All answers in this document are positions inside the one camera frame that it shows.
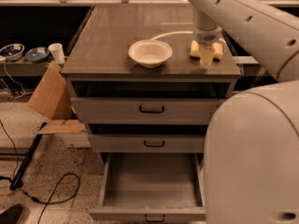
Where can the white paper cup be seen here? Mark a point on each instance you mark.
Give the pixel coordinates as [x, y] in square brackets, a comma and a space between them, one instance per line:
[57, 52]

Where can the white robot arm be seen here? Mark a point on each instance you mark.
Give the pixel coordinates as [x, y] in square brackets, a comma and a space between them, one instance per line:
[251, 157]

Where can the grey top drawer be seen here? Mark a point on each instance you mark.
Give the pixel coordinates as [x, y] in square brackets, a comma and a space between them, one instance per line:
[156, 111]

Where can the blue bowl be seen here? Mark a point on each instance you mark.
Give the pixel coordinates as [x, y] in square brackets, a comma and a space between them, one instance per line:
[37, 55]
[12, 52]

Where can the blue bowl right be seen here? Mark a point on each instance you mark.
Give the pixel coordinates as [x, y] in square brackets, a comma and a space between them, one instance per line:
[37, 55]

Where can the white paper bowl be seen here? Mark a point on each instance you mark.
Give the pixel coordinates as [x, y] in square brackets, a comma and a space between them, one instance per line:
[150, 53]

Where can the grey bottom drawer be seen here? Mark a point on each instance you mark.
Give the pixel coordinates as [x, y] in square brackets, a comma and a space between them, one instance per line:
[154, 188]

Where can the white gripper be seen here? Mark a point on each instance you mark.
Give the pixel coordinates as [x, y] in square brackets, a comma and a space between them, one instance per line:
[207, 36]

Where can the blue bowl left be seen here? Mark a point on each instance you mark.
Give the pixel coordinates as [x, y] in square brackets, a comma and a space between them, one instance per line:
[12, 52]

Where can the grey low shelf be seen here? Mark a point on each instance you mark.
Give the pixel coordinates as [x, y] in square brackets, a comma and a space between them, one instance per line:
[23, 68]

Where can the brown cardboard box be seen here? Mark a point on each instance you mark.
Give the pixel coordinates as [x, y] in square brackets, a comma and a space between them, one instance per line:
[52, 100]

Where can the yellow sponge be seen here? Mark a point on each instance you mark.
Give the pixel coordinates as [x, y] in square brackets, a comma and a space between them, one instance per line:
[218, 47]

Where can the black left table leg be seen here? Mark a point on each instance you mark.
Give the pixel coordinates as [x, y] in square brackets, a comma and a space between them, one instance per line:
[17, 179]

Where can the grey drawer cabinet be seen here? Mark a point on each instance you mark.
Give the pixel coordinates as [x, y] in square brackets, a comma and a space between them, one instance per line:
[99, 64]

